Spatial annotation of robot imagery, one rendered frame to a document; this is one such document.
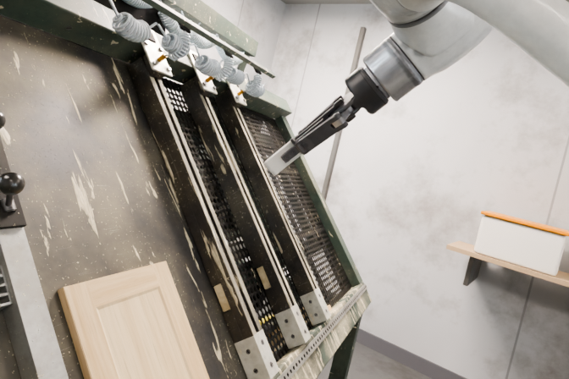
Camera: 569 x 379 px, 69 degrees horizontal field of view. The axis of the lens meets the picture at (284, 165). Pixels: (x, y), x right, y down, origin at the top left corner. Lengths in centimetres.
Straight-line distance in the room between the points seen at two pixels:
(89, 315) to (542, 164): 329
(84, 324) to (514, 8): 86
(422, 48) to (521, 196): 308
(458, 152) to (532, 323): 139
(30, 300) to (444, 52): 79
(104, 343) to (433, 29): 82
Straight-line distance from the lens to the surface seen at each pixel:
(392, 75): 66
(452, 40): 66
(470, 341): 386
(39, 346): 86
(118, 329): 100
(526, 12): 48
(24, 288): 87
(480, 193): 370
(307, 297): 179
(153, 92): 144
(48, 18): 132
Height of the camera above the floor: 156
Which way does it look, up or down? 2 degrees down
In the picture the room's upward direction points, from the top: 13 degrees clockwise
